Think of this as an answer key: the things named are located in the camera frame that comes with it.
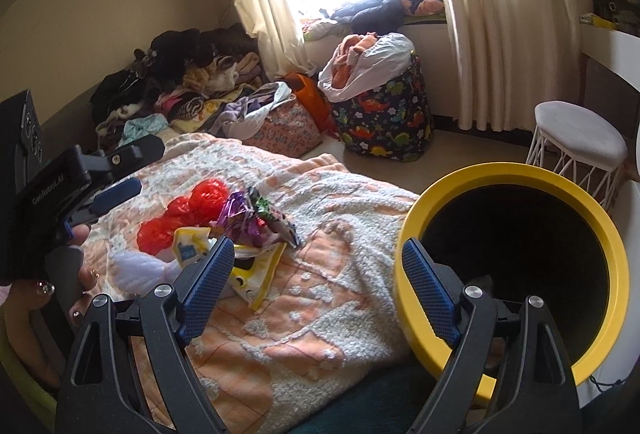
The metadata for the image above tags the dark bag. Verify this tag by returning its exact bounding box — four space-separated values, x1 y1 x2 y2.
592 0 640 37

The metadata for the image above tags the orange and white fleece blanket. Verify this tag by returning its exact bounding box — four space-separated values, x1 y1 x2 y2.
65 134 496 434

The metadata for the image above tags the green dark snack wrapper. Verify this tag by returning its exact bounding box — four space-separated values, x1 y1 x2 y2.
250 194 302 247

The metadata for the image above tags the light floral cloth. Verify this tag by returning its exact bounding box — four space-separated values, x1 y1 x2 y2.
300 16 351 40

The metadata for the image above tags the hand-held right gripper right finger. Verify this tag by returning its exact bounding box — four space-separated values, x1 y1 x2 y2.
401 238 586 434

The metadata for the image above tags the orange cloth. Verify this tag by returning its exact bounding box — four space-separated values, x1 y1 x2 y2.
334 33 381 87

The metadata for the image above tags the white plastic bag piece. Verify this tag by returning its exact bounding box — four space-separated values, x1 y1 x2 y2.
111 250 181 297

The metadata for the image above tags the person's left forearm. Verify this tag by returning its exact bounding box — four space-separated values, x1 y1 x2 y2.
0 349 57 420

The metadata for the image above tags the yellow flat box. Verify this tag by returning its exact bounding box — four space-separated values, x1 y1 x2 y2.
580 13 615 31

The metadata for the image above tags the pink floral fabric bag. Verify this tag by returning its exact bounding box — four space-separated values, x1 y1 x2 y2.
252 101 323 160

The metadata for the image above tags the white desk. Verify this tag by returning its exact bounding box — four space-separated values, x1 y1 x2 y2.
580 21 640 95

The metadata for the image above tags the yellow round bin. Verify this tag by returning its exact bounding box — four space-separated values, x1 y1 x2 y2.
394 162 631 407

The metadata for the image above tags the pile of clothes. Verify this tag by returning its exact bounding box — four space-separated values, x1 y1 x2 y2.
90 26 263 147

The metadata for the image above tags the white stool grey cushion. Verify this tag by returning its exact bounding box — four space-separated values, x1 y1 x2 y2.
525 100 630 210

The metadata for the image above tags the large purple foil wrapper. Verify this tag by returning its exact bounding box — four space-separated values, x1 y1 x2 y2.
215 191 266 245

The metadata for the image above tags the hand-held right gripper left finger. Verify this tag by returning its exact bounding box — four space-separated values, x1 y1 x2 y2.
55 238 236 434

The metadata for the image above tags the yellow snack packet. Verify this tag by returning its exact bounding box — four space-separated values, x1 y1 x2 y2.
172 226 288 310

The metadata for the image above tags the orange bag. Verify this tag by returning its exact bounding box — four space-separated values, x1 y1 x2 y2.
285 73 341 135

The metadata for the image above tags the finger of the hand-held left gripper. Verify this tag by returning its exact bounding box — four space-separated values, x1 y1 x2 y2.
62 178 143 235
75 135 167 175

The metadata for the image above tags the teal cloth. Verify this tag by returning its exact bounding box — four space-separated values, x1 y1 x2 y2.
290 359 436 434

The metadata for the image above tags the dark padded jacket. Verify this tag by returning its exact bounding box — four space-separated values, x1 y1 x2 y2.
330 0 406 32

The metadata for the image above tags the white and purple cloth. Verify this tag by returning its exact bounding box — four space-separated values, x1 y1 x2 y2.
220 81 296 140

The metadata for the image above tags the person's left hand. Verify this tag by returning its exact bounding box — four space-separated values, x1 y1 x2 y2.
0 224 103 365

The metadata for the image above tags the dinosaur print laundry basket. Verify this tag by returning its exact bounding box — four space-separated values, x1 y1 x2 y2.
330 59 435 161

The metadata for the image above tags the red plastic bag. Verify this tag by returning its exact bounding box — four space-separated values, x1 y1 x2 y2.
136 179 228 260

